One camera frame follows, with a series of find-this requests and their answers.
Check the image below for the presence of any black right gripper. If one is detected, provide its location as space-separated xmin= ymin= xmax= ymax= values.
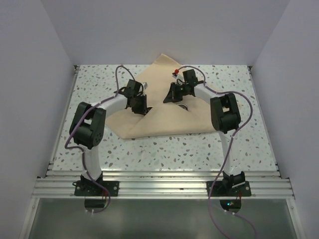
xmin=164 ymin=82 xmax=188 ymax=104

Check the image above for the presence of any stainless steel tray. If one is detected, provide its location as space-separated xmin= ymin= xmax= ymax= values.
xmin=147 ymin=103 xmax=188 ymax=117

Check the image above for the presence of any beige cloth mat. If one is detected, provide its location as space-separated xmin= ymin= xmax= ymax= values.
xmin=106 ymin=54 xmax=217 ymax=139

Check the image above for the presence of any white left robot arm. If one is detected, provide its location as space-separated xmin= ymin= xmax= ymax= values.
xmin=65 ymin=80 xmax=150 ymax=196

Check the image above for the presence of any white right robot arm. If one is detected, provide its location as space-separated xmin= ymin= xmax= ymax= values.
xmin=163 ymin=69 xmax=245 ymax=196

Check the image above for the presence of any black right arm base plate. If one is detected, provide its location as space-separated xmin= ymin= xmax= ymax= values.
xmin=206 ymin=181 xmax=252 ymax=197

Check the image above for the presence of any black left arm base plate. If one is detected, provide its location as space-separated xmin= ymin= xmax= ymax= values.
xmin=72 ymin=176 xmax=120 ymax=197

